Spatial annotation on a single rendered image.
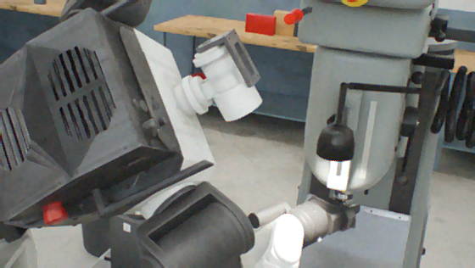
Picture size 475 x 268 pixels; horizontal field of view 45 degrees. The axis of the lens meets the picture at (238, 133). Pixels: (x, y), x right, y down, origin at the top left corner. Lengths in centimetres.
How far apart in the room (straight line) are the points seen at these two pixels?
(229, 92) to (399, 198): 99
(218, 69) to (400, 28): 40
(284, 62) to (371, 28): 465
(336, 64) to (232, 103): 37
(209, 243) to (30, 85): 32
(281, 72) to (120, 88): 510
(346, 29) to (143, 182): 52
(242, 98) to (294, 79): 491
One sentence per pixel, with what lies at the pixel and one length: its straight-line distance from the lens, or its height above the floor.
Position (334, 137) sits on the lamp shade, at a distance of 109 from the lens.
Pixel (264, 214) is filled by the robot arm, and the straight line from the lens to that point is 121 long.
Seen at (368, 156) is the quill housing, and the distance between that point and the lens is 123.
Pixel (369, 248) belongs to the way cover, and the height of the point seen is 96.
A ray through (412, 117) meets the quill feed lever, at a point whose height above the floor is 148.
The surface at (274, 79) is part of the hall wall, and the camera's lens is 583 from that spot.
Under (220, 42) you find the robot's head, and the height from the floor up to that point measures 169.
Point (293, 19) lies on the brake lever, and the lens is 101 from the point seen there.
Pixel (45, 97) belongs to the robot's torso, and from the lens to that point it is 78.
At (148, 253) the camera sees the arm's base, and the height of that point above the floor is 142.
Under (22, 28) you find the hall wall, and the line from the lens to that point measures 724.
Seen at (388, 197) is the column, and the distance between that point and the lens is 177.
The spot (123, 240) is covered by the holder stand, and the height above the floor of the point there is 103.
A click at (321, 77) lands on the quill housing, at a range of 121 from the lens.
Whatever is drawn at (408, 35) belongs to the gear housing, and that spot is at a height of 167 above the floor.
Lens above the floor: 186
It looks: 21 degrees down
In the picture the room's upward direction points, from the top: 4 degrees clockwise
